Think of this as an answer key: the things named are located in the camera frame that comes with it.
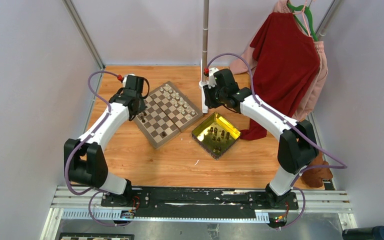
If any wooden folding chess board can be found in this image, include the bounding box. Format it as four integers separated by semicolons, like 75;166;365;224
133;81;204;149

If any gold metal tray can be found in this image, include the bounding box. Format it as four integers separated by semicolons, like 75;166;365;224
191;112;241;160

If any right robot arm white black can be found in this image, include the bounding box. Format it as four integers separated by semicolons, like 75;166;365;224
201;67;319;209

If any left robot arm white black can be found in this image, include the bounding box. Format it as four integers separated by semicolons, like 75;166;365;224
63;74;149;207

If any white stand base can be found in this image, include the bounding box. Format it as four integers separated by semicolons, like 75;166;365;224
198;80;209;114

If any pink garment on hanger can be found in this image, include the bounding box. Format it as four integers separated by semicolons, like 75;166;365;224
229;0;328;120

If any red shirt on hanger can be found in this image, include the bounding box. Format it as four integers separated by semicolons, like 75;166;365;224
239;11;321;141

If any grey metal stand pole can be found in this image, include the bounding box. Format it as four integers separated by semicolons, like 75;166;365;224
200;0;210;84

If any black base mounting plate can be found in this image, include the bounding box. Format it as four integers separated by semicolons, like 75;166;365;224
100;186;299;220

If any green clothes hanger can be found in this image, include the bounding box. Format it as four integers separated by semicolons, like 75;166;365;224
286;0;319;42

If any brown crumpled cloth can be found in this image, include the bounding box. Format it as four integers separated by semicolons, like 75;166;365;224
301;153;334;188

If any dark blue bottle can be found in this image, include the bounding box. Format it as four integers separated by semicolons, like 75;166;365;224
342;225;384;240

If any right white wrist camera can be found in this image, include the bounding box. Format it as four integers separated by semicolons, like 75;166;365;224
203;67;219;89

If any aluminium rail frame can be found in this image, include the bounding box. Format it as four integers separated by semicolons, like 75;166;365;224
41;186;357;240

